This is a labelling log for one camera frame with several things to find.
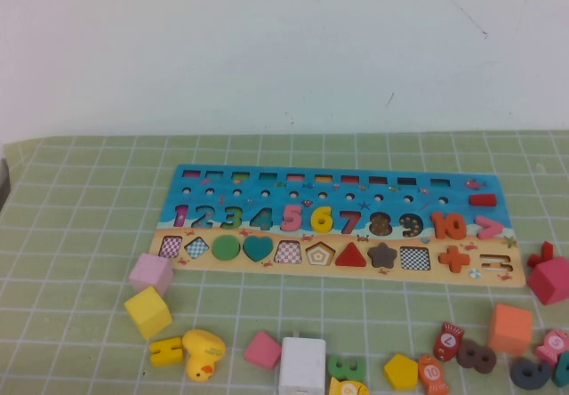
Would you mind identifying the yellow number six piece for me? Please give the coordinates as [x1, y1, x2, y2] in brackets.
[309, 206, 334, 235]

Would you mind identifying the pink number five piece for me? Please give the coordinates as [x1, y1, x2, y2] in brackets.
[279, 205, 306, 232]

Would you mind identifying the teal heart piece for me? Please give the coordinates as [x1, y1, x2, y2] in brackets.
[242, 236, 275, 263]

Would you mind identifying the green circle piece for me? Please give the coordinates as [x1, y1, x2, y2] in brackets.
[211, 236, 242, 262]

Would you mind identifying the red triangle piece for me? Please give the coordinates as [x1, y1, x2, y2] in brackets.
[334, 242, 368, 268]

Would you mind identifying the brown star piece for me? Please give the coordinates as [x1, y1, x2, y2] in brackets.
[366, 242, 399, 270]

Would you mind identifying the orange number ten piece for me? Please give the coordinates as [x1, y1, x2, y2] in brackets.
[429, 211, 469, 241]

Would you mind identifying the pink trapezoid piece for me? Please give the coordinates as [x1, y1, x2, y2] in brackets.
[243, 331, 284, 373]

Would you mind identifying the colourful wooden puzzle board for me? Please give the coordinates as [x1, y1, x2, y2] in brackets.
[148, 163, 529, 289]

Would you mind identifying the orange plus piece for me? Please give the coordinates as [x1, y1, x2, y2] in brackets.
[437, 246, 471, 275]

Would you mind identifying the green number three piece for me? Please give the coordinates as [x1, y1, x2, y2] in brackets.
[327, 354, 368, 382]

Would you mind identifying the pink greater-than piece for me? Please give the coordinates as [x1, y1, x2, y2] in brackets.
[474, 216, 506, 241]

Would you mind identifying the yellow fish piece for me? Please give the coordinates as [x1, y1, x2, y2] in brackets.
[328, 376, 371, 395]

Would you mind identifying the yellow pentagon piece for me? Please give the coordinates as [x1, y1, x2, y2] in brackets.
[384, 353, 421, 392]

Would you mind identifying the red fish piece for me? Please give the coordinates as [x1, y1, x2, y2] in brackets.
[433, 321, 466, 363]

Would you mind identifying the orange fish piece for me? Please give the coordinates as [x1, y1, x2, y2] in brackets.
[417, 354, 451, 395]

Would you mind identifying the brown number eight piece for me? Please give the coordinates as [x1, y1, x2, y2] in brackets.
[455, 339, 497, 375]

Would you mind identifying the red cross-shaped piece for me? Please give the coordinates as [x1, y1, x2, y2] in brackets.
[526, 240, 555, 268]

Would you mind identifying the grey number nine piece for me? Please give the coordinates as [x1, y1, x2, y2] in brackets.
[509, 358, 555, 391]

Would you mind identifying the pink fish piece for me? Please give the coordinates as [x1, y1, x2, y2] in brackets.
[535, 328, 569, 367]

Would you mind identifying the teal number piece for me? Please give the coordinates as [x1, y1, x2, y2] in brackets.
[552, 352, 569, 390]

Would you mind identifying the pink wooden cube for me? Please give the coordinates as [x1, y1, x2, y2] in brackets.
[128, 252, 174, 298]

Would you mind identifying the white charger plug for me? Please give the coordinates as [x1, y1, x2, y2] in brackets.
[278, 335, 327, 395]

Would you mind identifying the yellow rubber duck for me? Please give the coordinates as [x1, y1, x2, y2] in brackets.
[181, 328, 228, 383]

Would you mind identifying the yellow wooden cube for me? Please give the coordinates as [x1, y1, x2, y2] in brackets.
[124, 286, 173, 342]

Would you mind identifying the orange wooden cube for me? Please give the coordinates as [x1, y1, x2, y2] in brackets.
[487, 303, 533, 357]

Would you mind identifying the crimson wooden cube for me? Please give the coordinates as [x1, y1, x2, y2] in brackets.
[526, 255, 569, 307]

